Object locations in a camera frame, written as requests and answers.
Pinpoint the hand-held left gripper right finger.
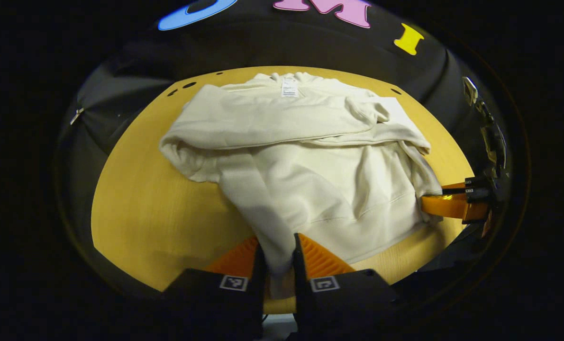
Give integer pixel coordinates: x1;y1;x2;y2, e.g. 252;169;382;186
293;233;401;341

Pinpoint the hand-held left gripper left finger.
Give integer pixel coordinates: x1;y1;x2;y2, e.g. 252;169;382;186
161;235;267;341

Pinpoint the white sweatshirt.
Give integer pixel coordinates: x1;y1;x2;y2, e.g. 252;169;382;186
159;72;444;300

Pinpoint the black backdrop cloth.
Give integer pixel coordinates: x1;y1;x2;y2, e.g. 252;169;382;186
55;0;515;304

